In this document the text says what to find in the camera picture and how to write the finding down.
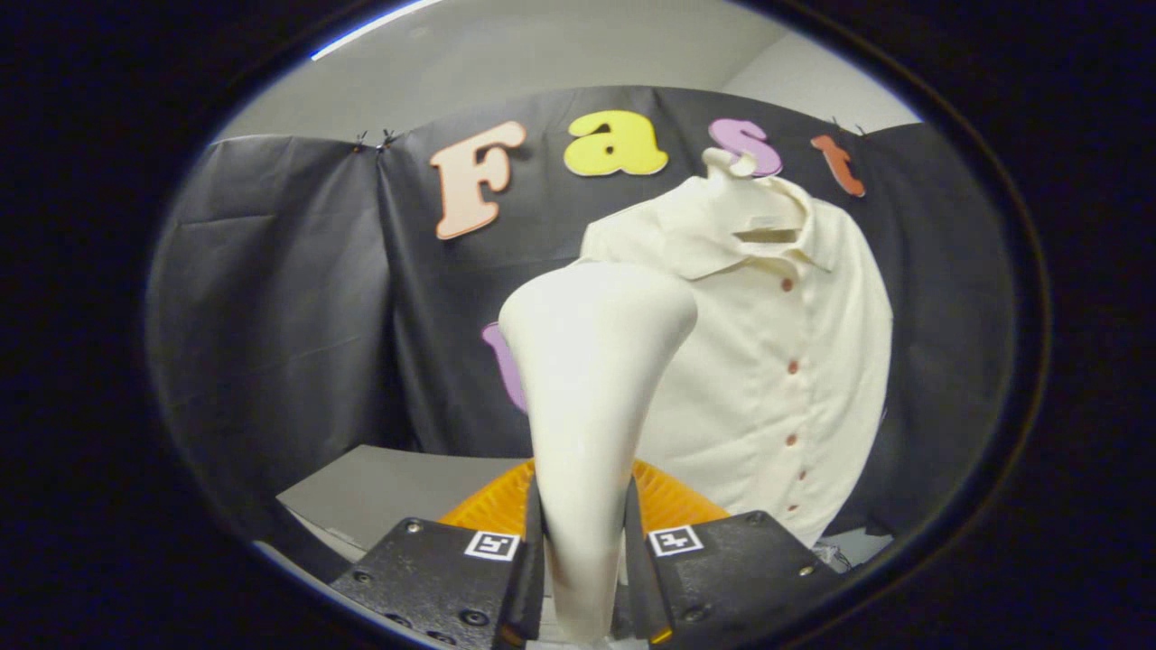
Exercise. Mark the white clothes hanger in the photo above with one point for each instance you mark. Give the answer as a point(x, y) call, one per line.
point(725, 162)

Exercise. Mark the cream button shirt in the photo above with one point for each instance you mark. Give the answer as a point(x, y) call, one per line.
point(768, 397)

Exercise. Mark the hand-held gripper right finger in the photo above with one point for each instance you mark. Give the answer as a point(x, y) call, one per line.
point(639, 569)

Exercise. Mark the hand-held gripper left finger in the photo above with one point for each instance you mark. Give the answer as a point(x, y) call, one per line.
point(519, 560)

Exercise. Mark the ceiling light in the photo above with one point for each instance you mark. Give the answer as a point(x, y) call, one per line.
point(370, 29)

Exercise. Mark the grey drawer cabinet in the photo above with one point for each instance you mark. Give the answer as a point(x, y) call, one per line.
point(388, 487)

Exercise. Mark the white garment steamer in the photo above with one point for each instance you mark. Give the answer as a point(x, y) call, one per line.
point(587, 379)

